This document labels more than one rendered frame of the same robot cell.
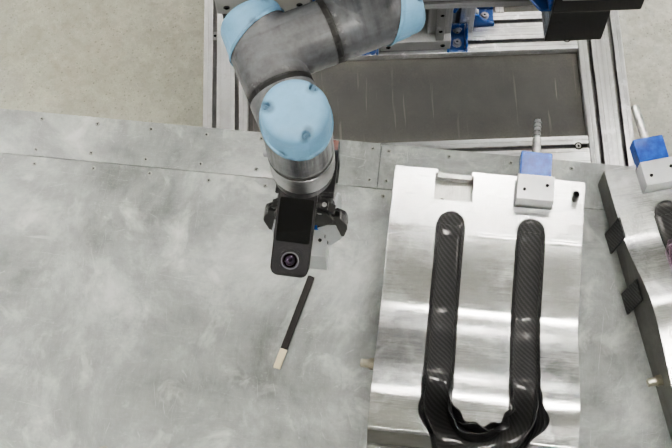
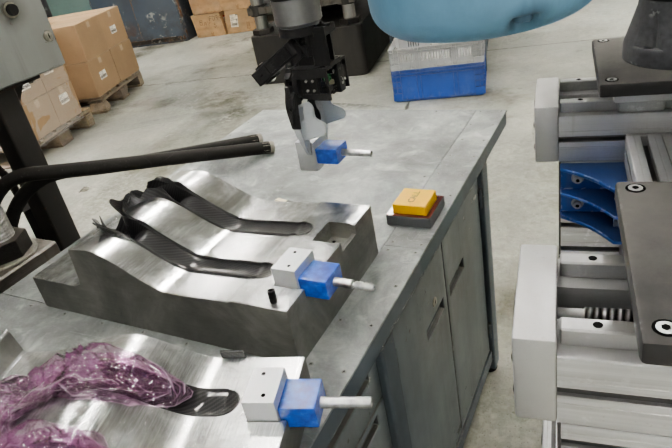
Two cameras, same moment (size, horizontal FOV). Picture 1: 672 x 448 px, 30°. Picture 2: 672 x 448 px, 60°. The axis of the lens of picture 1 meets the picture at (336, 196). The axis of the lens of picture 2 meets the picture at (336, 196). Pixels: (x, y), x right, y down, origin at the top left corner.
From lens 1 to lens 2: 1.70 m
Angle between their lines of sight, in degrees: 72
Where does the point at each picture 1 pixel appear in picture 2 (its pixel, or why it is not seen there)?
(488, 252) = (263, 247)
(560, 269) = (217, 286)
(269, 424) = not seen: hidden behind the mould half
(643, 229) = (220, 375)
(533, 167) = (317, 268)
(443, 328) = (224, 223)
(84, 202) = (427, 139)
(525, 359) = (161, 249)
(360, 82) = not seen: outside the picture
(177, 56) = not seen: outside the picture
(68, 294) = (370, 138)
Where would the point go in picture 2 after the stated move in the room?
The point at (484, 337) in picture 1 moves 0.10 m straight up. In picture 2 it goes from (198, 236) to (179, 178)
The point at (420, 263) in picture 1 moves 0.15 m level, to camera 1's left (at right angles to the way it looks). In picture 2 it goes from (281, 215) to (309, 173)
